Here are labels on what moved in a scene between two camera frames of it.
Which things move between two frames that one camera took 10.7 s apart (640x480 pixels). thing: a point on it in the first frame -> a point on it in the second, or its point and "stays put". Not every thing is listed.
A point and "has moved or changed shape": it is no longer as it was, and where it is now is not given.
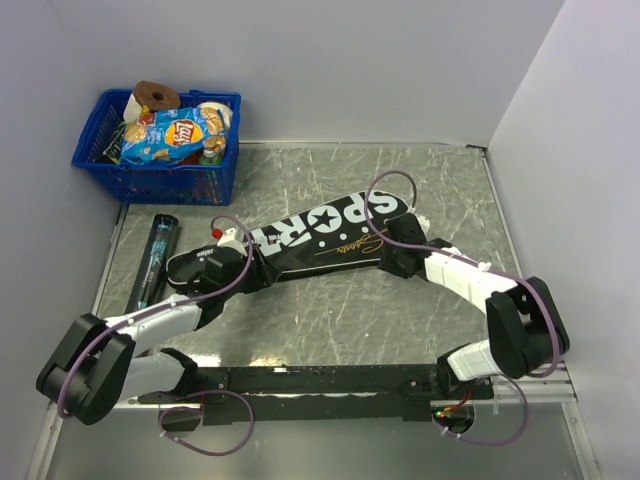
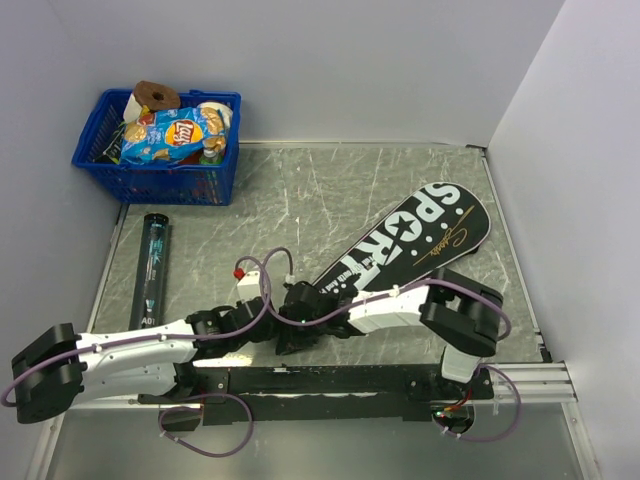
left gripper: [264, 275] -> [267, 333]
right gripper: [386, 262] -> [290, 339]
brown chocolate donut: [156, 96] stays put
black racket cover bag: [344, 232] -> [428, 230]
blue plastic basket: [209, 184] stays put
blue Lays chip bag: [169, 135] stays put
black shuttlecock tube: [148, 282] has moved or changed shape
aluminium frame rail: [555, 387] stays put
